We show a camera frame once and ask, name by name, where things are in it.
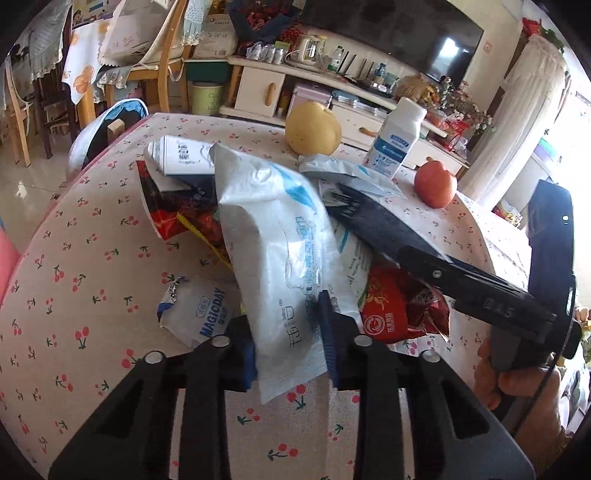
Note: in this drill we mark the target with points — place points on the white television cabinet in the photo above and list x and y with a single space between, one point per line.
251 90

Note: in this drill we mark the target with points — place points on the white milk bottle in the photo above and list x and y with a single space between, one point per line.
392 143

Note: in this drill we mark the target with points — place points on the red apple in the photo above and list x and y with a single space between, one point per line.
435 184

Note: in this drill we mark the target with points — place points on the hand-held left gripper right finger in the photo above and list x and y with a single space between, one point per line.
330 341

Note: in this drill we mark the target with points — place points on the dark wooden chair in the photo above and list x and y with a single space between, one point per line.
51 92

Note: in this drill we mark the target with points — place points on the small white and blue wrapper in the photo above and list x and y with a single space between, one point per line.
203 314

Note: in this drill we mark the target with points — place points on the white rice bag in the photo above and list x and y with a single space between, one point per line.
216 37

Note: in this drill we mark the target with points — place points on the white wet wipes packet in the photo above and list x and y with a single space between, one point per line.
272 230

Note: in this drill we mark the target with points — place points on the red snack wrapper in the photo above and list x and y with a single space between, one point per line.
392 304

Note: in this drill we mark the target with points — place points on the green waste bin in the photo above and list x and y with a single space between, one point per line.
207 98

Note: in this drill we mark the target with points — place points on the dried flower bouquet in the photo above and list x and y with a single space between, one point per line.
466 108

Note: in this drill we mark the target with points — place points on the wooden chair with white cloth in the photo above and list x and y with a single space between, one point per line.
152 74

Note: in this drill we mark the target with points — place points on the white and blue packet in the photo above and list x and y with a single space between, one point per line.
353 258
332 168

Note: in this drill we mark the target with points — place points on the yellow pear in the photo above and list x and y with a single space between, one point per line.
313 129

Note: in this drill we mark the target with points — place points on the black television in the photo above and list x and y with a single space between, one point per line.
392 32

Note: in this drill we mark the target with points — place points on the glass kettle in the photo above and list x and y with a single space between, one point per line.
310 48

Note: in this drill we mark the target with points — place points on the light wooden chair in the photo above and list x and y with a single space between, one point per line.
21 115

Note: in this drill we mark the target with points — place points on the cherry print tablecloth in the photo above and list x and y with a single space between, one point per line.
92 258

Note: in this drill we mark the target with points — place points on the red and silver torn wrapper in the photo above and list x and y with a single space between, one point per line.
161 217

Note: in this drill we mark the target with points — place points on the dining table with orange-print cloth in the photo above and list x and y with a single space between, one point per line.
85 74

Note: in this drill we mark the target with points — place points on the person's right hand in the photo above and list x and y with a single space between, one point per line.
526 397

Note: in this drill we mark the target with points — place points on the clear water bottle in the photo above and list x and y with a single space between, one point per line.
337 60

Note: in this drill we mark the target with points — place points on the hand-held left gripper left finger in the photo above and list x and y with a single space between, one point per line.
221 362

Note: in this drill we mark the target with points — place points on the small chair with cat cushion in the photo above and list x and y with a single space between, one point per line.
92 138

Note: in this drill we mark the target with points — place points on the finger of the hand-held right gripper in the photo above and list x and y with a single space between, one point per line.
392 235

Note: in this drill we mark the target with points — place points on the pink storage case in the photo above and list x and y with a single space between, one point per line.
310 98

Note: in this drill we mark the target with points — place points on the red and blue bouquet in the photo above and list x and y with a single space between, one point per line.
263 18

